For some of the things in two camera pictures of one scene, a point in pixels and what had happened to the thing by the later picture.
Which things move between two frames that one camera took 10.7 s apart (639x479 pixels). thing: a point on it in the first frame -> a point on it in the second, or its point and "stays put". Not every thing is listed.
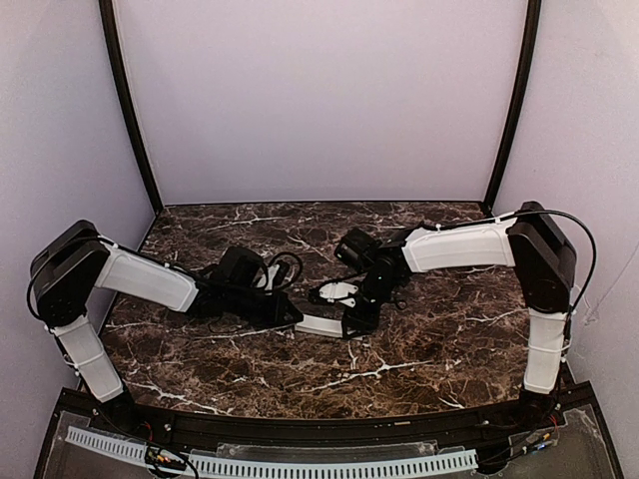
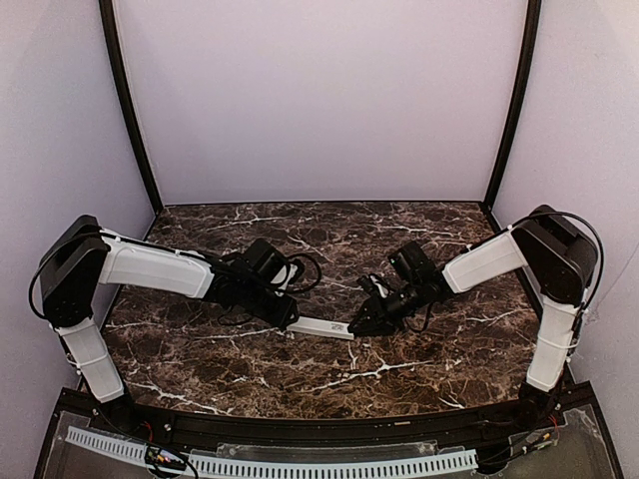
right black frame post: [529, 51] stays put
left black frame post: [107, 15] stays put
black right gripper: [369, 309] -> [381, 309]
